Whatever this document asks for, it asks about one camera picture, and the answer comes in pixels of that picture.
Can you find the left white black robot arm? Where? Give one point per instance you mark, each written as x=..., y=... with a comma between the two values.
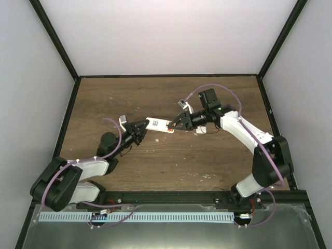
x=67, y=181

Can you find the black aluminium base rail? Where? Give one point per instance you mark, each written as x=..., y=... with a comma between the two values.
x=221, y=199

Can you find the white remote control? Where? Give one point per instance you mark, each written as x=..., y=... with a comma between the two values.
x=156, y=124

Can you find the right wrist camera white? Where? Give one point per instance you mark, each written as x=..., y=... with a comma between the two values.
x=184, y=104

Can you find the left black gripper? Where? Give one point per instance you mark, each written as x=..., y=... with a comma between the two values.
x=134, y=132

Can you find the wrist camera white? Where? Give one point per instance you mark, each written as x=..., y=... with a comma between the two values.
x=123, y=122
x=184, y=104

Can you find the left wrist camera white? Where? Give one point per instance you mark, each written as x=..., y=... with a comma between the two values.
x=123, y=122

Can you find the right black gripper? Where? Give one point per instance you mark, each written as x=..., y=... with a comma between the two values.
x=180, y=117

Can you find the light blue slotted cable duct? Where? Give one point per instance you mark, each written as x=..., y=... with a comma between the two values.
x=137, y=217

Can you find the white battery cover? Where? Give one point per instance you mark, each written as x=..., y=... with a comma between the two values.
x=201, y=130

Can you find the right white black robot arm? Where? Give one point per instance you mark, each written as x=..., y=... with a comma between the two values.
x=272, y=162

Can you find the grey metal front plate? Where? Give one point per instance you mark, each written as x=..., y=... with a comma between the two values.
x=275, y=226

